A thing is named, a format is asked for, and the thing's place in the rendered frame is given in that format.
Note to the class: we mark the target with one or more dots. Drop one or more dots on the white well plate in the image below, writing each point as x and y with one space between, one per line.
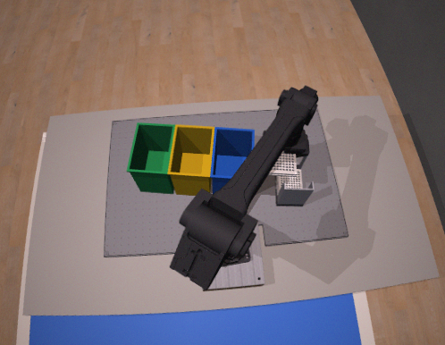
285 163
291 182

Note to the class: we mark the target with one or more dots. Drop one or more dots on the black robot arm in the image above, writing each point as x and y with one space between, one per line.
218 223

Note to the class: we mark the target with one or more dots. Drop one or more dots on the blue general waste bin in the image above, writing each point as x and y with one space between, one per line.
232 148

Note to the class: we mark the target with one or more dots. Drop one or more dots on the green open-top bin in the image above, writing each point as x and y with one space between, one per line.
148 155

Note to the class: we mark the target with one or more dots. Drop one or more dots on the yellow open bin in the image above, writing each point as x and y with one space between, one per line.
192 149

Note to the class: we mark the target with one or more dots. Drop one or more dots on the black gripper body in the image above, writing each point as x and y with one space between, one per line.
299 147

